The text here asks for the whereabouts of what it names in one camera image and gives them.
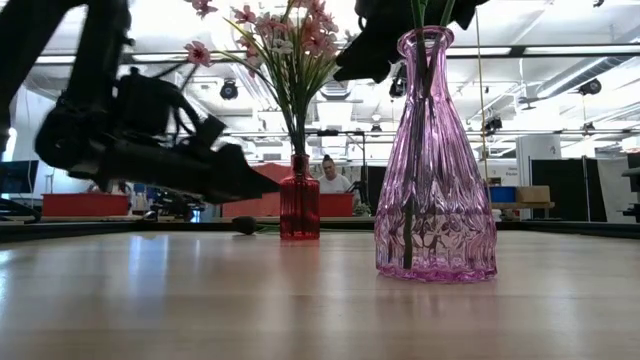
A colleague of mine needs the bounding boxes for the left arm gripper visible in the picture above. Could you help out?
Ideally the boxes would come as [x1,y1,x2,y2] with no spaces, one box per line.
[69,117,280,204]

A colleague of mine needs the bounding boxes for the brown cardboard box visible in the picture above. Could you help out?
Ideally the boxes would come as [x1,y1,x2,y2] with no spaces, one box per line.
[515,185,551,204]

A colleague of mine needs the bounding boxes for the black aluminium table frame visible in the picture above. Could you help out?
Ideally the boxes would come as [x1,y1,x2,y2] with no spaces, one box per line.
[0,215,640,244]

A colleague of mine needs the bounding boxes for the red ribbed glass vase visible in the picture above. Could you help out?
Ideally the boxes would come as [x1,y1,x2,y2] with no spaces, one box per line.
[278,153,321,241]

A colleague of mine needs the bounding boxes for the pink artificial flower bunch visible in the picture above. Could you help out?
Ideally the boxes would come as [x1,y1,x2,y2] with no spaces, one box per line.
[182,0,306,157]
[269,0,346,157]

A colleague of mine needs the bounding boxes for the dark purple artificial tulip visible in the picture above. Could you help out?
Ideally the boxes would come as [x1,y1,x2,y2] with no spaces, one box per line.
[231,215,281,236]

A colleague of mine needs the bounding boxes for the blue plastic box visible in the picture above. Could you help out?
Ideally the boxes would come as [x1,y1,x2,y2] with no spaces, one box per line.
[488,185,517,204]

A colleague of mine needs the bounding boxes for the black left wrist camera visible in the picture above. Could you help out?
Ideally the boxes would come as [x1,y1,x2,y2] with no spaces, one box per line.
[113,73,185,141]

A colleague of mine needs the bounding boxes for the grey ventilation duct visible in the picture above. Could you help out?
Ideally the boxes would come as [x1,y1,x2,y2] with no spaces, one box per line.
[519,54,640,106]

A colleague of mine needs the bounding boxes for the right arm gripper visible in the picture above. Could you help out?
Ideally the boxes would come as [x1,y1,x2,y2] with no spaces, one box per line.
[333,0,491,84]

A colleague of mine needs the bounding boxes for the dark computer monitor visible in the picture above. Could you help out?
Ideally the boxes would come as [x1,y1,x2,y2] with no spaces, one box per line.
[0,159,40,195]

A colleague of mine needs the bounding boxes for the person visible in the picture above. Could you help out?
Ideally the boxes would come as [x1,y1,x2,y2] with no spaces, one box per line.
[317,153,354,195]

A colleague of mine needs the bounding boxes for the white cabinet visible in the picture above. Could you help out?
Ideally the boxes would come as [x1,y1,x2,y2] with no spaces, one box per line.
[515,134,562,187]

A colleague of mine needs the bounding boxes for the dark red artificial tulip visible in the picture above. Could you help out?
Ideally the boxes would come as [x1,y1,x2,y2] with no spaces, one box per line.
[402,0,431,271]

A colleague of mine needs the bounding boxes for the pink ribbed glass vase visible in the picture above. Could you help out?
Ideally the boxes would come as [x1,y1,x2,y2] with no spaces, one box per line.
[373,25,499,284]

